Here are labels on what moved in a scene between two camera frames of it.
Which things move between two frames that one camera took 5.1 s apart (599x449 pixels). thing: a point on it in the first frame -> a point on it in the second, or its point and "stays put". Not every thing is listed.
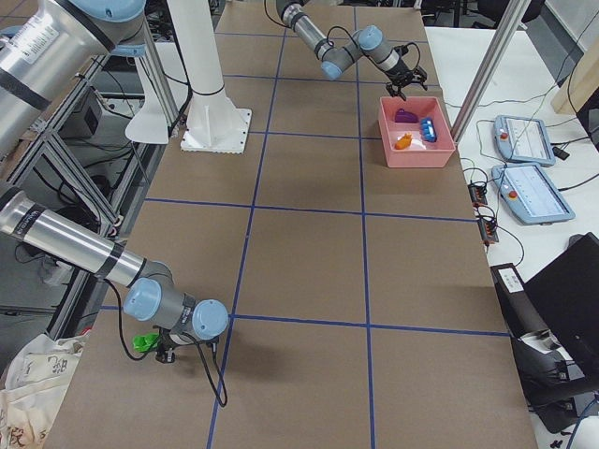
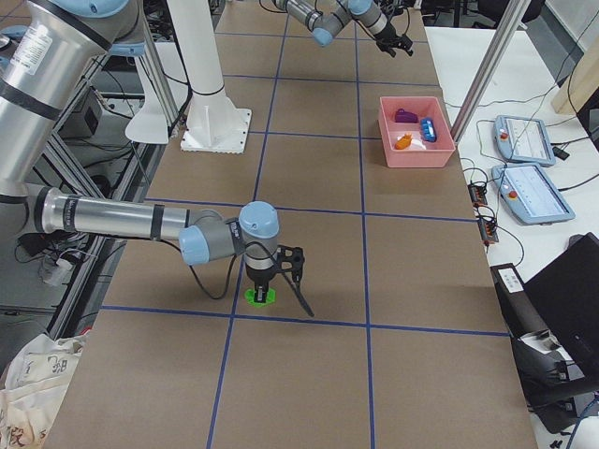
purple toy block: [402, 116] stays put
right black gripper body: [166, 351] -> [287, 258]
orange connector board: [477, 194] stays put
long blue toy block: [428, 129] stays put
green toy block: [143, 342] -> [250, 297]
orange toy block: [404, 141] stays put
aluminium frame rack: [98, 154] stays put
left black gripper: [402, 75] -> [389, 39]
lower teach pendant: [529, 195] stays put
